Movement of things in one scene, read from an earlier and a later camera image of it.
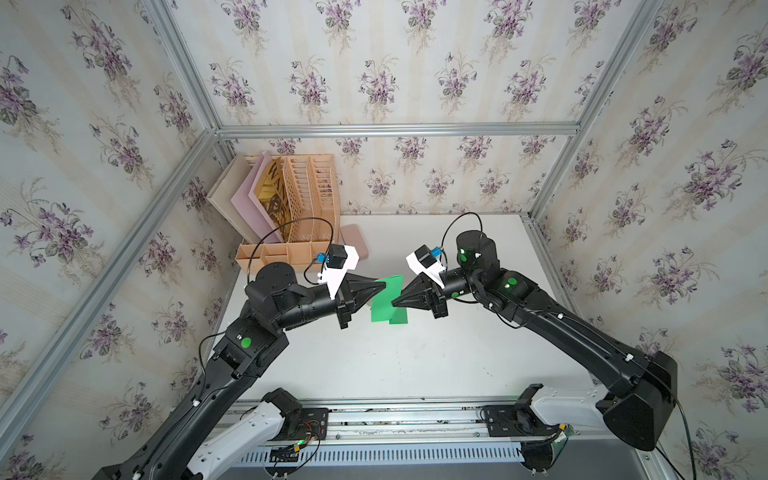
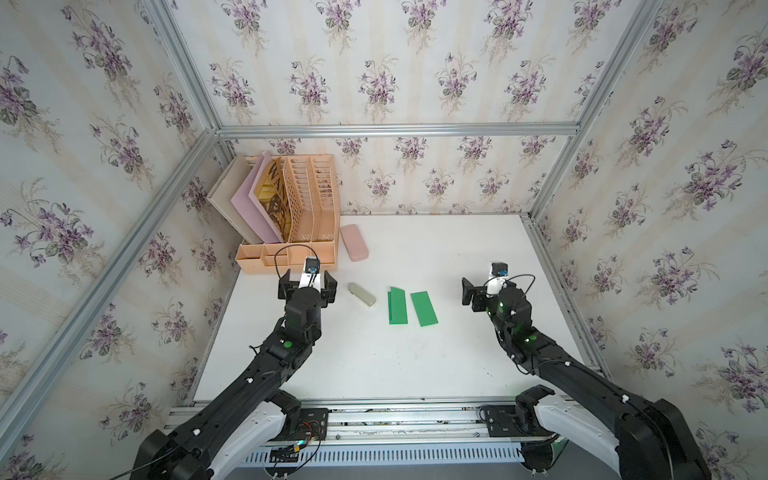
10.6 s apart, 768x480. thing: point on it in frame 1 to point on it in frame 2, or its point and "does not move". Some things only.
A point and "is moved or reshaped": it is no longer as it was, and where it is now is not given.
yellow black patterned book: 273,192 does not move
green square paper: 399,316 does not move
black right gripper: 435,301 to 479,294
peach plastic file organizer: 312,204 does not move
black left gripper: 353,289 to 328,293
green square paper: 382,308 is moved or reshaped
